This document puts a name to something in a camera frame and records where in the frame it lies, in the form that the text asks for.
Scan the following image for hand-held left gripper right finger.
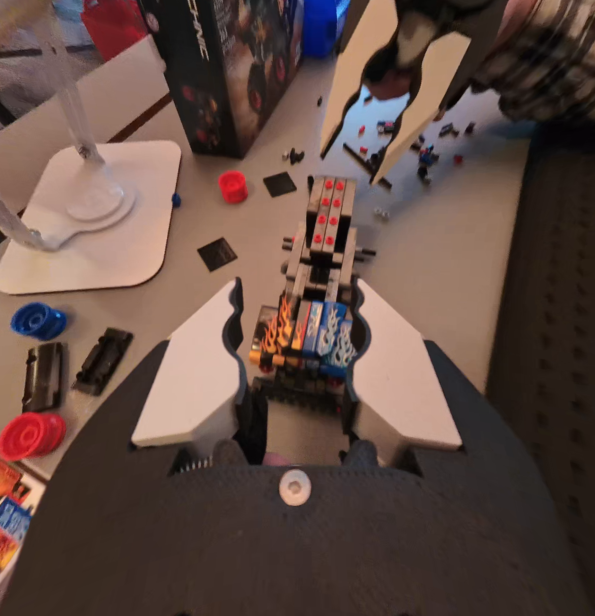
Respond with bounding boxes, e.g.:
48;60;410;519
342;277;464;466

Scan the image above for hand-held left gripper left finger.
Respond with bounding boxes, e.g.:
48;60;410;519
131;277;269;465

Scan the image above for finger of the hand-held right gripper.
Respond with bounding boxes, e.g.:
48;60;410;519
319;0;400;159
370;31;474;186

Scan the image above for black blue toy car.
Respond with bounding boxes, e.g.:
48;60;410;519
249;175;377;420

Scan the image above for black beam assembly red pins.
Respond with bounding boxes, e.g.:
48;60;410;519
307;176;358;254

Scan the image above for person's right forearm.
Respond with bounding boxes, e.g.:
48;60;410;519
471;0;595;124

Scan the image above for light grey desk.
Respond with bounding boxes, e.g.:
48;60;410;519
0;34;534;482

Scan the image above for person's right hand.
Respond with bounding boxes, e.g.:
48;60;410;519
365;66;415;102

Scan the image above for blue storage bin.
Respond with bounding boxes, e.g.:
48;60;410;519
302;0;352;59

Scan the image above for pile of small toy bricks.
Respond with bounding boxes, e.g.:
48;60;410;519
357;120;477;186

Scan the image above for black curved panel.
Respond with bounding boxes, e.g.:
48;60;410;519
71;327;135;397
21;342;67;414

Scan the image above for long black axle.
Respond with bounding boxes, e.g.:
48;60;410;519
343;142;393;191

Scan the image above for black square tile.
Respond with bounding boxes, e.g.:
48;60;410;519
197;237;239;273
263;172;298;198

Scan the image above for toy set box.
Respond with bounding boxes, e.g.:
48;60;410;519
136;0;306;160

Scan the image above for white book stand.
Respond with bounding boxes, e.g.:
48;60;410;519
0;140;183;295

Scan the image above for blue wheel hub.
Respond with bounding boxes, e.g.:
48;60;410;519
9;302;68;342

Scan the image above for small red wheel hub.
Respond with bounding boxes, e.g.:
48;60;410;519
0;412;67;462

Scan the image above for white oval stand base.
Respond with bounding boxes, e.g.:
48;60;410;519
22;184;137;252

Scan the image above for red storage bin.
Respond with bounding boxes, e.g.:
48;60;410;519
80;0;150;62

